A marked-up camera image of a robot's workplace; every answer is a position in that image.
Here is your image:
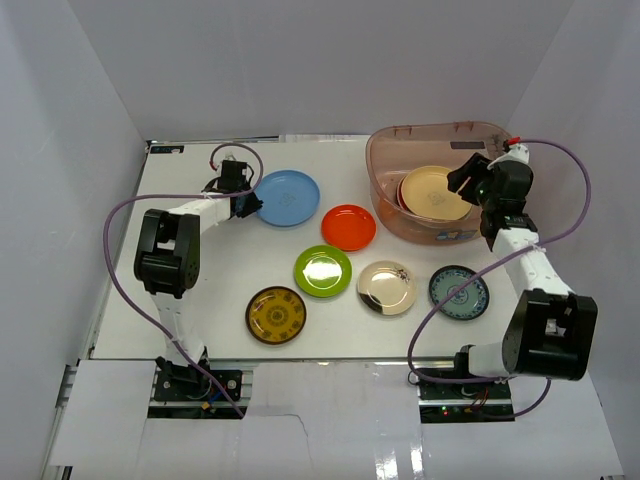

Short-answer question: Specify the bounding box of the beige yellow plate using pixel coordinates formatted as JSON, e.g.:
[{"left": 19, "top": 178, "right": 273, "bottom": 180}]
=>
[{"left": 399, "top": 166, "right": 472, "bottom": 221}]

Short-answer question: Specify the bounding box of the red teal floral plate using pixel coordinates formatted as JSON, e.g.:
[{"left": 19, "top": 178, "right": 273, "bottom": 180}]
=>
[{"left": 396, "top": 176, "right": 413, "bottom": 214}]

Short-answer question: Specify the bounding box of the light blue plate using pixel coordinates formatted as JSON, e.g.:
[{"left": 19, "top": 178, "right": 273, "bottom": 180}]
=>
[{"left": 255, "top": 170, "right": 320, "bottom": 227}]

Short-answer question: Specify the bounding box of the cream brown glossy plate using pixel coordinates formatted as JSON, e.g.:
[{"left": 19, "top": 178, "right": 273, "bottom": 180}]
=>
[{"left": 356, "top": 260, "right": 418, "bottom": 316}]

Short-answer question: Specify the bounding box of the yellow brown patterned plate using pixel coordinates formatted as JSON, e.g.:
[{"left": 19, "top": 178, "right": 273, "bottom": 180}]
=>
[{"left": 245, "top": 286, "right": 307, "bottom": 346}]

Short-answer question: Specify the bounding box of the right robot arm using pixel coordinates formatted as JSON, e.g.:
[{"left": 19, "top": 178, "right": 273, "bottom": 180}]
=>
[{"left": 447, "top": 153, "right": 598, "bottom": 399}]

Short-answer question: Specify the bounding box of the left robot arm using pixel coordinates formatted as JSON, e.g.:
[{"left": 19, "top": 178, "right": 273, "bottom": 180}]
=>
[{"left": 134, "top": 154, "right": 262, "bottom": 399}]

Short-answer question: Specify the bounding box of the translucent pink plastic bin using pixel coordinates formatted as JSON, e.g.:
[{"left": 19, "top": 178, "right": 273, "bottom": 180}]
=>
[{"left": 366, "top": 121, "right": 511, "bottom": 245}]

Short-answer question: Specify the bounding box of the small black label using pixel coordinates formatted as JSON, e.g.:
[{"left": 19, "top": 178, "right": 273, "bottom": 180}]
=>
[{"left": 149, "top": 145, "right": 184, "bottom": 155}]

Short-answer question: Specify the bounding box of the blue white porcelain plate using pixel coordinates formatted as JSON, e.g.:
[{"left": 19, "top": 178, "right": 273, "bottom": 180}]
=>
[{"left": 428, "top": 265, "right": 490, "bottom": 321}]

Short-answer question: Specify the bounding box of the orange plate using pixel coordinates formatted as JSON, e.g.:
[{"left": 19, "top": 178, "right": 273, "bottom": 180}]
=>
[{"left": 321, "top": 204, "right": 377, "bottom": 252}]

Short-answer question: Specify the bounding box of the lime green plate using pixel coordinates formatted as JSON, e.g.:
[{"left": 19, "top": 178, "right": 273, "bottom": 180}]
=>
[{"left": 294, "top": 245, "right": 353, "bottom": 298}]

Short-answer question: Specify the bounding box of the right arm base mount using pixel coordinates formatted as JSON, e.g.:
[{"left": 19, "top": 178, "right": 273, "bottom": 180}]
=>
[{"left": 408, "top": 372, "right": 515, "bottom": 425}]

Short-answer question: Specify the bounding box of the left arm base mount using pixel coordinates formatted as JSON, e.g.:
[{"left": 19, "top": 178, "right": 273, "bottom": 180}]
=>
[{"left": 148, "top": 357, "right": 246, "bottom": 420}]

